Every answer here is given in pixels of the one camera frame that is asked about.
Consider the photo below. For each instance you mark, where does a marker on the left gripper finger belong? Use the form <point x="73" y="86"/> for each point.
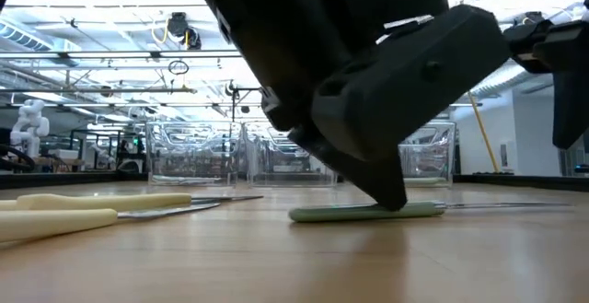
<point x="405" y="91"/>
<point x="331" y="161"/>

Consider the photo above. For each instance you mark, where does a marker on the yellow pole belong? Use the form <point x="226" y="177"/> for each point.
<point x="483" y="132"/>

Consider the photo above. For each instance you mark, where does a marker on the clear plastic bin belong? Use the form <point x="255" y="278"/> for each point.
<point x="193" y="155"/>
<point x="428" y="155"/>
<point x="276" y="155"/>

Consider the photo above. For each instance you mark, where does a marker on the white humanoid robot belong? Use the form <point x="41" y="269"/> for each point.
<point x="30" y="123"/>

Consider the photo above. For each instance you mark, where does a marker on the teal white patterned knife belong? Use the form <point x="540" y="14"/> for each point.
<point x="184" y="181"/>

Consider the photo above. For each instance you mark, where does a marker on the silver overhead beam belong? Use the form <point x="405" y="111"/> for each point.
<point x="92" y="90"/>
<point x="92" y="54"/>

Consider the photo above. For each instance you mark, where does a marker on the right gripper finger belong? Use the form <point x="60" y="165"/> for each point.
<point x="570" y="109"/>

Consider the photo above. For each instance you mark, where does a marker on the black overhead camera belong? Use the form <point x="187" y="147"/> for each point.
<point x="177" y="24"/>

